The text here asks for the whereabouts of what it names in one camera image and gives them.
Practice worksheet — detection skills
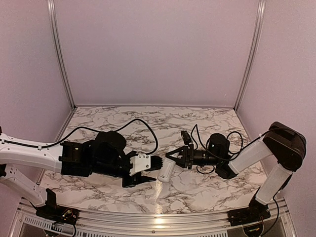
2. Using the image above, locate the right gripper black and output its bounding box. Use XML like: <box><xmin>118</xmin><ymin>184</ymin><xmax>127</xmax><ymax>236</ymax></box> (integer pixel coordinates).
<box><xmin>166</xmin><ymin>144</ymin><xmax>221</xmax><ymax>169</ymax></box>

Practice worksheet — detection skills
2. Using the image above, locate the white remote control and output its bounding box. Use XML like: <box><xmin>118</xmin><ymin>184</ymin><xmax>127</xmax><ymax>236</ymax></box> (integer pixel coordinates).
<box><xmin>157</xmin><ymin>158</ymin><xmax>176</xmax><ymax>183</ymax></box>

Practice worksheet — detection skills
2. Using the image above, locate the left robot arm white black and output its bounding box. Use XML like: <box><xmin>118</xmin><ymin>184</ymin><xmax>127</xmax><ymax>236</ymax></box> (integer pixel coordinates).
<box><xmin>0</xmin><ymin>131</ymin><xmax>162</xmax><ymax>220</ymax></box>

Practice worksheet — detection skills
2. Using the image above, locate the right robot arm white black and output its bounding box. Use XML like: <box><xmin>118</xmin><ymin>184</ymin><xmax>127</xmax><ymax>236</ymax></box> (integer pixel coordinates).
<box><xmin>158</xmin><ymin>121</ymin><xmax>307</xmax><ymax>221</ymax></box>

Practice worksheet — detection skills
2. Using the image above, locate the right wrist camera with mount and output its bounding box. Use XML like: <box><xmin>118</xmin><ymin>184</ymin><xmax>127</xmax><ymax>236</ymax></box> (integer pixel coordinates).
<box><xmin>181</xmin><ymin>130</ymin><xmax>194</xmax><ymax>149</ymax></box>

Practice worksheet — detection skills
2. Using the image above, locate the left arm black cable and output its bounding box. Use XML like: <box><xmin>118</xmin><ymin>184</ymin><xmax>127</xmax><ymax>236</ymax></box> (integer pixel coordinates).
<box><xmin>0</xmin><ymin>118</ymin><xmax>158</xmax><ymax>155</ymax></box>

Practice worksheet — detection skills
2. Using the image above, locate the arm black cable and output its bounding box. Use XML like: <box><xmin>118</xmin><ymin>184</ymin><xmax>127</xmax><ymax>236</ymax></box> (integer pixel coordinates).
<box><xmin>0</xmin><ymin>118</ymin><xmax>158</xmax><ymax>155</ymax></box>
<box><xmin>190</xmin><ymin>123</ymin><xmax>264</xmax><ymax>175</ymax></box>

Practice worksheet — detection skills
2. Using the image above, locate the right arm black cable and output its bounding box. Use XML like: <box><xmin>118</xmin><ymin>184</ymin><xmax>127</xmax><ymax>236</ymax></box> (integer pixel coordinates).
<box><xmin>190</xmin><ymin>123</ymin><xmax>264</xmax><ymax>175</ymax></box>

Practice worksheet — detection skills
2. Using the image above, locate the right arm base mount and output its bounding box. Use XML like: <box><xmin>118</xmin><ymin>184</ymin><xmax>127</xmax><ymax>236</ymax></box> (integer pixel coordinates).
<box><xmin>228</xmin><ymin>206</ymin><xmax>271</xmax><ymax>226</ymax></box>

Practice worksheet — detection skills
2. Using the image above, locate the front aluminium frame rail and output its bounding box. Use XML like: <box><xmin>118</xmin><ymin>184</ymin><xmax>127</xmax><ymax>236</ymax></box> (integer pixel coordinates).
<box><xmin>8</xmin><ymin>198</ymin><xmax>297</xmax><ymax>237</ymax></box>

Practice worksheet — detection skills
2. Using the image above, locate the right rear aluminium post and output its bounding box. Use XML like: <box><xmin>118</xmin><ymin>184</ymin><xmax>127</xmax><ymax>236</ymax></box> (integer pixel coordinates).
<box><xmin>234</xmin><ymin>0</ymin><xmax>267</xmax><ymax>113</ymax></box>

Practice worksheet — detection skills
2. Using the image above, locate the aluminium post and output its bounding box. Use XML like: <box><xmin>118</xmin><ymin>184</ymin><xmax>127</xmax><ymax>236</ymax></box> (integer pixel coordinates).
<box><xmin>234</xmin><ymin>0</ymin><xmax>267</xmax><ymax>113</ymax></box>
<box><xmin>47</xmin><ymin>0</ymin><xmax>76</xmax><ymax>110</ymax></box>

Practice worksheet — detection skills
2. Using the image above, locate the left rear aluminium post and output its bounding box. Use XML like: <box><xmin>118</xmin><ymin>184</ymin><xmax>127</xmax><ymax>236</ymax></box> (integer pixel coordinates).
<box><xmin>47</xmin><ymin>0</ymin><xmax>76</xmax><ymax>110</ymax></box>

